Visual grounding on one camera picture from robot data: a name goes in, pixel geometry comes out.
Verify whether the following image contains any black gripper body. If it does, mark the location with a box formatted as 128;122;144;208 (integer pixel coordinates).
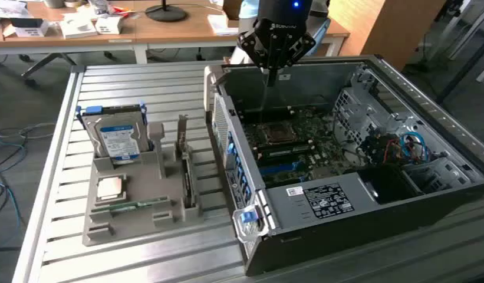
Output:
253;0;312;36

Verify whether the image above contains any Nvidia graphics card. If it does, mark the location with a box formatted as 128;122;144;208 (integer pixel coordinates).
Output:
173;114;197;207

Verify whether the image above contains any white paper booklet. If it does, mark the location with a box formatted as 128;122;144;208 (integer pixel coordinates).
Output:
207;14;239;37

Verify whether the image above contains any wooden office desk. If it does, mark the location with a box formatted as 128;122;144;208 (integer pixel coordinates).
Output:
0;0;148;64
135;0;351;64

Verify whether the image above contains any black monitor stand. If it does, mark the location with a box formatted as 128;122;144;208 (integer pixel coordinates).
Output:
144;0;189;22

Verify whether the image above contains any wooden cabinet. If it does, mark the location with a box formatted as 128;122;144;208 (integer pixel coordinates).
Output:
361;0;461;71

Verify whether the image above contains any metal CPU socket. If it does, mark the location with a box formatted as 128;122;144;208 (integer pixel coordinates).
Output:
263;121;295;144

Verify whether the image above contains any installed black RAM stick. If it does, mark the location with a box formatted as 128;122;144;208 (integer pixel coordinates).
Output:
260;143;311;159

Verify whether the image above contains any green motherboard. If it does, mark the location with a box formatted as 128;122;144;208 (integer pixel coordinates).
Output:
241;107;347;188

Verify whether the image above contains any white box with label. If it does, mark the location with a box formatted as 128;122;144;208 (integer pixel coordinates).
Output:
95;15;124;35
12;25;50;38

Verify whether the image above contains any blue expansion slot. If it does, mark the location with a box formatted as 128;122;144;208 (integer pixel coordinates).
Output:
260;163;301;175

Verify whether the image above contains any plain white cardboard box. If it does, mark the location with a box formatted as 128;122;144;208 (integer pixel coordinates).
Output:
59;18;99;40

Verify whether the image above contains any hard disk with blue carrier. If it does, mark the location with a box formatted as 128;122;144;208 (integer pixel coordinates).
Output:
75;100;148;164

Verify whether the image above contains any black fan shroud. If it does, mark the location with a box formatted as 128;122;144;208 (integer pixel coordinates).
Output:
357;164;424;204

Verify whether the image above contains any grey power supply unit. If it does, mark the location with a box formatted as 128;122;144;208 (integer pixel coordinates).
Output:
264;172;379;229

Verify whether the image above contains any grey printed part rack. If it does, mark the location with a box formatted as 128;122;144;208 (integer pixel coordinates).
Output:
80;114;205;247

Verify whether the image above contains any metal disk bay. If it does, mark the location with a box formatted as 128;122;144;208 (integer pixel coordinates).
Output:
403;157;477;194

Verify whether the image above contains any silver CPU chip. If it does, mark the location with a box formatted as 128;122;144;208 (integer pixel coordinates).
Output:
97;177;123;201

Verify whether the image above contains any green loose RAM stick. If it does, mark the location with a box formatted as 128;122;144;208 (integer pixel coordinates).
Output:
94;199;164;212

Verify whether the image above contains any black open PC case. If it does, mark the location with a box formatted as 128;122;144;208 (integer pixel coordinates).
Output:
204;54;484;277

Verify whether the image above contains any red data wire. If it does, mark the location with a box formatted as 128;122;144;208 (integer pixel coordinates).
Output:
387;138;403;163

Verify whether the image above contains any blue data wire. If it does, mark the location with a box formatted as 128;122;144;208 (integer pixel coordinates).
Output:
399;132;431;164

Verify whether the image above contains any blue floor cable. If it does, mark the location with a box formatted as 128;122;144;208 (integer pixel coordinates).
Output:
0;129;26;251

